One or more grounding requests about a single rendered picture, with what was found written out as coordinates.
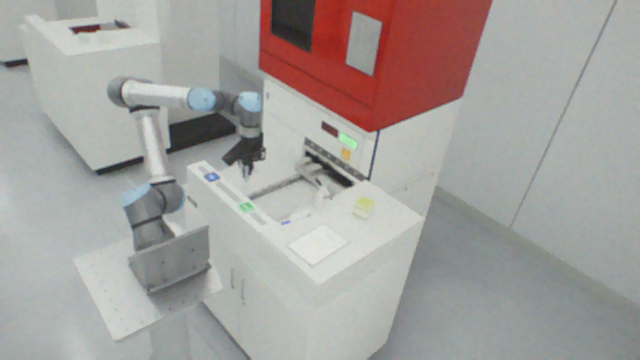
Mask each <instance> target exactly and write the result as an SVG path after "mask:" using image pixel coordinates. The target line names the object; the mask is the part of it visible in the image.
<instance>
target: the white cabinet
mask: <svg viewBox="0 0 640 360"><path fill-rule="evenodd" d="M183 190H184V192H185V202H184V209H185V220H186V232H190V231H193V230H195V229H198V228H201V227H203V226H206V225H209V226H210V228H209V229H208V234H209V253H210V256H211V258H212V261H213V264H214V266H215V269H216V272H217V274H218V277H219V280H220V282H221V285H222V288H223V291H221V292H219V293H217V294H215V295H213V296H211V297H209V298H207V299H205V300H203V303H204V304H205V305H206V306H207V307H208V309H209V310H210V311H211V312H212V313H213V315H214V316H215V317H216V318H217V319H218V321H219V322H220V323H221V324H222V325H223V326H224V328H225V329H226V330H227V331H228V332H229V334H230V335H231V336H232V337H233V338H234V340H235V341H236V342H237V343H238V344H239V346H240V347H241V348H242V349H243V350H244V352H245V353H246V354H247V355H248V356H249V357H250V359H251V360H366V359H367V358H369V357H370V356H371V355H372V354H373V353H375V352H376V351H377V350H378V349H379V348H381V347H382V346H383V345H384V344H385V343H386V341H387V338H388V335H389V332H390V328H391V325H392V322H393V319H394V316H395V312H396V309H397V306H398V303H399V300H400V296H401V293H402V290H403V287H404V284H405V280H406V277H407V274H408V271H409V268H410V264H411V261H412V258H413V255H414V252H415V248H416V245H417V244H415V245H413V246H412V247H410V248H409V249H407V250H406V251H404V252H403V253H401V254H400V255H399V256H397V257H396V258H394V259H393V260H391V261H390V262H388V263H387V264H385V265H384V266H382V267H381V268H379V269H378V270H376V271H375V272H373V273H372V274H370V275H369V276H367V277H366V278H364V279H363V280H361V281H360V282H358V283H357V284H355V285H354V286H352V287H351V288H350V289H348V290H347V291H345V292H344V293H342V294H341V295H339V296H338V297H336V298H335V299H333V300H332V301H330V302H329V303H327V304H326V305H324V306H323V307H321V308H320V309H318V310H317V311H315V312H314V311H312V310H311V309H310V308H309V307H308V306H307V305H306V304H305V303H304V302H303V301H302V300H301V299H300V298H299V297H298V296H297V295H296V294H295V293H294V292H293V291H292V290H291V289H290V288H289V287H288V286H287V285H286V284H285V283H284V282H283V281H281V280H280V279H279V278H278V277H277V276H276V275H275V274H274V273H273V272H272V271H271V270H270V269H269V268H268V267H267V266H266V265H265V264H264V263H263V262H262V261H261V260H260V259H259V258H256V257H255V256H254V255H253V254H252V253H251V252H250V251H249V250H248V249H247V248H246V247H245V246H244V245H243V244H242V243H241V242H240V241H239V240H238V239H237V238H235V237H234V236H233V235H232V234H231V233H230V232H229V231H228V230H227V229H226V228H225V227H224V226H223V225H222V224H221V223H220V222H219V221H218V220H217V219H216V218H215V217H214V216H213V215H212V214H211V213H210V212H209V211H208V210H207V209H206V208H205V207H204V206H203V205H202V204H200V203H199V202H198V201H197V200H196V199H195V198H194V197H193V196H192V195H191V194H190V193H189V192H188V191H187V190H186V189H185V188H184V187H183Z"/></svg>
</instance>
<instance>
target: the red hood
mask: <svg viewBox="0 0 640 360"><path fill-rule="evenodd" d="M492 3H493V0H260V15H259V53H258V69H259V70H260V71H262V72H264V73H266V74H267V75H269V76H271V77H272V78H274V79H276V80H278V81H279V82H281V83H283V84H284V85H286V86H288V87H290V88H291V89H293V90H295V91H296V92H298V93H300V94H302V95H303V96H305V97H307V98H308V99H310V100H312V101H314V102H315V103H317V104H319V105H320V106H322V107H324V108H326V109H327V110H329V111H331V112H333V113H334V114H336V115H338V116H339V117H341V118H343V119H345V120H346V121H348V122H350V123H351V124H353V125H355V126H357V127H358V128H360V129H362V130H363V131H365V132H367V133H372V132H375V131H377V130H380V129H382V128H385V127H387V126H390V125H392V124H395V123H397V122H400V121H403V120H405V119H408V118H410V117H413V116H415V115H418V114H420V113H423V112H426V111H428V110H431V109H433V108H436V107H438V106H441V105H443V104H446V103H448V102H451V101H454V99H456V98H459V97H461V96H463V93H464V89H465V86H466V83H467V80H468V77H469V73H470V70H472V67H473V64H474V61H475V57H476V54H477V51H478V48H479V45H480V41H481V38H482V35H483V32H484V29H485V26H486V22H487V19H488V16H489V13H490V10H491V6H492Z"/></svg>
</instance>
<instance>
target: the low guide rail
mask: <svg viewBox="0 0 640 360"><path fill-rule="evenodd" d="M303 178H305V177H303V176H302V175H301V174H299V173H298V174H296V175H293V176H291V177H288V178H286V179H283V180H281V181H279V182H276V183H274V184H271V185H269V186H267V187H264V188H262V189H259V190H257V191H254V192H252V193H250V194H247V195H245V196H246V197H247V198H249V199H250V200H251V201H252V200H254V199H256V198H259V197H261V196H264V195H266V194H268V193H271V192H273V191H275V190H278V189H280V188H282V187H285V186H287V185H289V184H292V183H294V182H296V181H299V180H301V179H303Z"/></svg>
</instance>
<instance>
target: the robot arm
mask: <svg viewBox="0 0 640 360"><path fill-rule="evenodd" d="M107 95H108V98H109V99H110V101H111V102H112V103H114V104H115V105H117V107H120V108H125V109H128V111H129V115H130V117H132V118H133V119H134V120H135V123H136V127H137V132H138V136H139V140H140V145H141V149H142V154H143V158H144V162H145V167H146V171H147V176H148V181H147V182H146V184H143V185H140V186H138V187H135V188H133V189H131V190H129V191H127V192H125V193H123V194H121V195H120V198H119V199H120V202H121V207H122V208H123V210H124V213H125V215H126V218H127V220H128V223H129V225H130V228H131V230H132V233H133V250H134V252H135V253H137V252H138V251H141V250H143V249H146V248H148V247H151V246H154V245H156V244H159V243H161V242H164V241H167V240H169V239H172V238H175V237H176V236H175V234H174V232H173V231H172V230H171V229H170V228H169V226H168V225H167V224H166V223H165V222H164V220H163V217H162V216H163V215H167V214H172V213H174V212H176V211H178V210H180V209H181V208H182V206H183V205H184V202H185V192H184V190H183V188H182V187H180V185H178V184H177V183H176V179H175V178H174V177H173V176H171V174H170V170H169V165H168V161H167V156H166V152H165V147H164V143H163V139H162V134H161V130H160V125H159V121H158V115H159V113H160V112H161V111H160V107H166V108H176V109H186V110H194V111H199V112H218V113H227V114H230V115H233V116H236V117H239V132H240V138H241V140H240V141H239V142H238V143H237V144H236V145H235V146H233V147H232V148H231V149H230V150H229V151H228V152H227V153H226V154H225V155H224V156H223V157H222V158H221V159H222V161H223V162H224V163H225V164H226V165H227V166H229V167H231V166H232V165H233V164H234V163H235V162H236V161H237V162H238V167H239V169H240V173H241V175H242V178H243V179H244V181H245V182H248V181H249V180H250V177H252V176H253V175H255V174H256V173H258V171H259V169H258V168H255V165H254V162H258V161H260V162H261V161H263V160H265V154H266V148H264V147H263V134H264V133H263V132H260V111H261V103H260V96H259V95H258V94H256V93H253V92H251V93H250V92H244V93H242V94H241V95H240V96H238V95H235V94H232V93H229V92H226V91H224V90H219V89H215V90H208V89H205V88H186V87H174V86H163V85H162V84H157V83H155V82H154V81H151V80H148V79H145V78H134V77H127V76H118V77H115V78H113V79H112V80H111V81H110V82H109V84H108V86H107ZM261 148H263V149H261ZM263 152H264V158H261V157H263V155H262V154H261V153H263Z"/></svg>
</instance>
